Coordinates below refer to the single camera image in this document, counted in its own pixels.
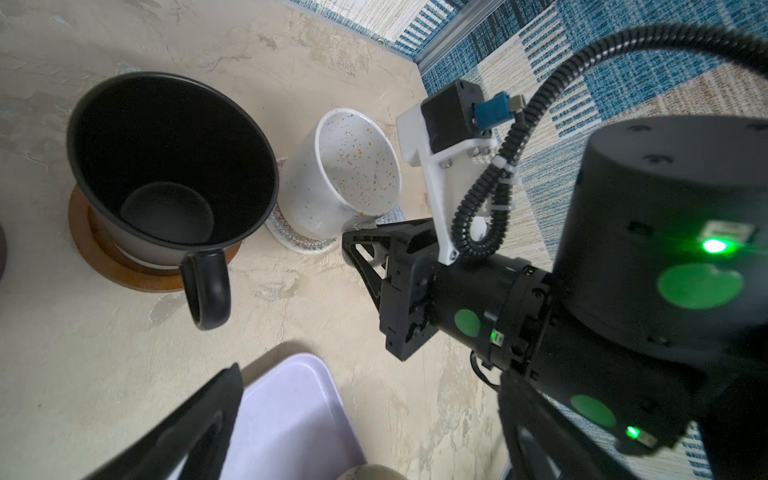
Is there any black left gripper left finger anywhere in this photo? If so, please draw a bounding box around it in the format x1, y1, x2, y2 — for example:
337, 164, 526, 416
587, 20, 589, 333
88, 364, 244, 479

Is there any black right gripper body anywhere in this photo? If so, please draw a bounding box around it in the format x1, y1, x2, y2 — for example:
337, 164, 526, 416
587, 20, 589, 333
341, 218, 440, 361

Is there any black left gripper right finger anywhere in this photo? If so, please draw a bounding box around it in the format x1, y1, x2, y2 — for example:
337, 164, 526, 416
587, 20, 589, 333
498, 370, 635, 479

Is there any blue grey woven coaster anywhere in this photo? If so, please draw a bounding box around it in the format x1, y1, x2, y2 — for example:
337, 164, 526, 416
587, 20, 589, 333
376, 204, 406, 225

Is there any white mug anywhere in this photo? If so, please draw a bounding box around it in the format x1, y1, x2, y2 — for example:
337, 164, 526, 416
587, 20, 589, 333
277, 108, 402, 240

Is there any white multicolour woven coaster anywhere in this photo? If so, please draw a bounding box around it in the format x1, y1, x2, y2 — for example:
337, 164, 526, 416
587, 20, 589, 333
266, 154, 345, 255

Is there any large brown wooden coaster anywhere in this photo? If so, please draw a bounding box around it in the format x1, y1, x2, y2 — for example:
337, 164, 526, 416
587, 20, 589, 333
67, 184, 244, 294

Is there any black mug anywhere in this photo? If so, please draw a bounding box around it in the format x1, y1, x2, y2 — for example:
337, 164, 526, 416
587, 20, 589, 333
66, 72, 279, 331

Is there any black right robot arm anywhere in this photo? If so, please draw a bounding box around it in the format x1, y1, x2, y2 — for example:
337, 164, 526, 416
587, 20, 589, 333
342, 116, 767, 479

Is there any lavender plastic tray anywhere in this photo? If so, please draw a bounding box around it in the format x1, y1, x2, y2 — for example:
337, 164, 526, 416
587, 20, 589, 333
221, 353, 366, 479

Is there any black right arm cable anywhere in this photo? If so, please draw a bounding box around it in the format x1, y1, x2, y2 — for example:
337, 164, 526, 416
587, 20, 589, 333
451, 22, 768, 260

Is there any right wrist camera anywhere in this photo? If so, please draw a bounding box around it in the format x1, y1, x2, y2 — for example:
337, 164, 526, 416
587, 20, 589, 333
396, 79, 525, 266

